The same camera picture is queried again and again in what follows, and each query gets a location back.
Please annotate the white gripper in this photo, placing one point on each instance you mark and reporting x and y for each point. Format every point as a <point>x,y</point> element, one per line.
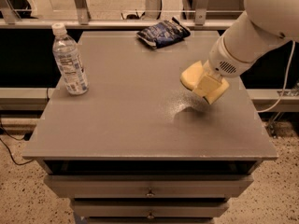
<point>221,61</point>

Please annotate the yellow wavy sponge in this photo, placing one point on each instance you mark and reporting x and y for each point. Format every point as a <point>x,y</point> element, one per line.
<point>204,82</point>

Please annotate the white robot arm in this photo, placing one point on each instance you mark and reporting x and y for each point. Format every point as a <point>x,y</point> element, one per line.
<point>263,26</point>

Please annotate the blue chip bag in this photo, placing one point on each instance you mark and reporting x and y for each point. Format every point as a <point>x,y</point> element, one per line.
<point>164,33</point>

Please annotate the grey drawer cabinet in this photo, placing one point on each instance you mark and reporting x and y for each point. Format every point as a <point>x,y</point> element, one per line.
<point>136,119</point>

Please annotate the clear plastic water bottle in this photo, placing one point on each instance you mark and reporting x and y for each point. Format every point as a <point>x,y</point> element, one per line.
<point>67,58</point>

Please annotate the top grey drawer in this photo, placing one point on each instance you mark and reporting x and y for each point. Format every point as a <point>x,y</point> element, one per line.
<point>202,186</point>

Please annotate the grey drawer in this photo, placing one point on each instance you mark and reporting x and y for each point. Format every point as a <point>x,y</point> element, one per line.
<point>149,208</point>
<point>202,186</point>

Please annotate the lower grey drawer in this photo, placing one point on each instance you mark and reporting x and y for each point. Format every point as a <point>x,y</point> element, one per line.
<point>149,208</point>

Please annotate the metal railing frame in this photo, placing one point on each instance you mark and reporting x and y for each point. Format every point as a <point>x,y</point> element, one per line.
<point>118,14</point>

